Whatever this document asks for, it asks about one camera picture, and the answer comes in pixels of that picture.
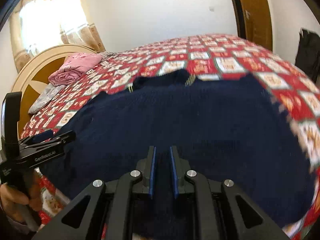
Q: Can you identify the navy patterned knit sweater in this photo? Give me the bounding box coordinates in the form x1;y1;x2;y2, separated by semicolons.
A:
40;70;315;239

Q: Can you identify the person left hand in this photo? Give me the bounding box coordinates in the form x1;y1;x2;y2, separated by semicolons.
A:
1;171;42;223

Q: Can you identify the grey floral pillow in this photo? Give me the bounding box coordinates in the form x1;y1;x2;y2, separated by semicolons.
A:
28;83;66;114

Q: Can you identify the cream wooden headboard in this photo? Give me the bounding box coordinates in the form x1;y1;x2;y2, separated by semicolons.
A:
11;44;95;135

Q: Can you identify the folded pink blanket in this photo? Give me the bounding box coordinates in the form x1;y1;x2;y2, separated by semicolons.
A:
48;53;102;86

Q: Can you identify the beige patterned curtain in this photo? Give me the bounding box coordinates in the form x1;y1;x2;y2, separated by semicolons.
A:
9;0;105;72

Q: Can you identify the red patchwork bear bedspread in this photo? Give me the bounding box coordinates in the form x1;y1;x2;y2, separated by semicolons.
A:
19;33;320;240

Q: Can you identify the brown wooden door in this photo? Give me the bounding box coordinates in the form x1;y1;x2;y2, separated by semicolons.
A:
232;0;273;50

